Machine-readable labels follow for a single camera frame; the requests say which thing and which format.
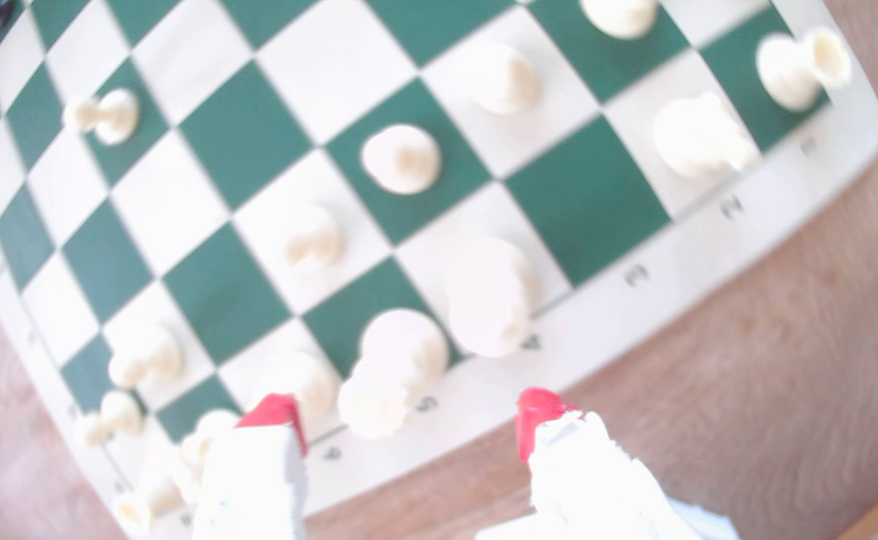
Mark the white queen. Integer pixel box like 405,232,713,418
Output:
336,307,451,441

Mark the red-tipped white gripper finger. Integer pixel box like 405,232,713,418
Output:
516,386,740,540
190,393,310,540

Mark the white knight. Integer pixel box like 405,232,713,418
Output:
651,91,761,181
178,408,243,485

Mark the white king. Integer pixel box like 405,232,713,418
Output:
446,236,541,360

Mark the white bishop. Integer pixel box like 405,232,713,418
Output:
580,0,661,41
259,352,340,440

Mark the white rook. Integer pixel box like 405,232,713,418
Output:
755,26,854,114
111,472,185,538

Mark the white pawn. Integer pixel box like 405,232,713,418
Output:
106,324,185,390
360,123,443,196
62,87,142,147
283,204,346,273
467,41,542,116
81,390,145,448

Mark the green and white chess mat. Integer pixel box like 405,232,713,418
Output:
0,0,878,540

